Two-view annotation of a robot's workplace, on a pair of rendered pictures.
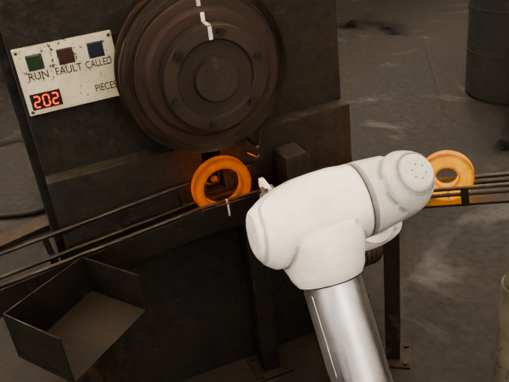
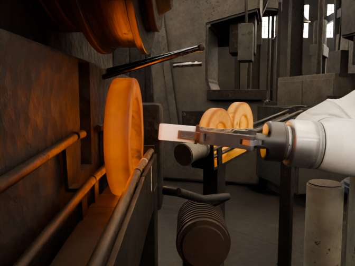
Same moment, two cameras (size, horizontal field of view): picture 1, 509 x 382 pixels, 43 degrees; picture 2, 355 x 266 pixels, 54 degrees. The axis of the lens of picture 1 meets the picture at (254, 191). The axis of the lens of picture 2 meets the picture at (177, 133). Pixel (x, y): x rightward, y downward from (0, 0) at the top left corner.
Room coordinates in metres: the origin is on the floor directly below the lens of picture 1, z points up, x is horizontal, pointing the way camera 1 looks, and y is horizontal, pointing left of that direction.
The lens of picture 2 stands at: (1.45, 0.58, 0.81)
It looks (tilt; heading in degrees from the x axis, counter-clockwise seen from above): 6 degrees down; 290
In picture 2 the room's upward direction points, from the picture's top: straight up
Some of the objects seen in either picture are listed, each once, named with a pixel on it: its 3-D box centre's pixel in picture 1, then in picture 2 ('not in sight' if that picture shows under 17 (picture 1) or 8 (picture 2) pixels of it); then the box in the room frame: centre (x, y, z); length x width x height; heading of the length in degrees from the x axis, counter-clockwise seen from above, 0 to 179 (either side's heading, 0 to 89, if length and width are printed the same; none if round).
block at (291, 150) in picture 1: (292, 183); (138, 155); (1.80, -0.12, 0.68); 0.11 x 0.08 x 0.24; 18
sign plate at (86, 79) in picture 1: (70, 73); not in sight; (1.70, 0.45, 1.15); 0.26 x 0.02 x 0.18; 108
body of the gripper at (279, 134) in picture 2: not in sight; (260, 140); (1.52, -0.08, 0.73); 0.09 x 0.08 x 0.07; 18
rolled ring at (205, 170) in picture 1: (221, 185); (126, 136); (1.71, 0.10, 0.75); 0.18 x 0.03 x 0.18; 109
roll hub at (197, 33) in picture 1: (214, 77); not in sight; (1.62, 0.06, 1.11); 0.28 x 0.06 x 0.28; 108
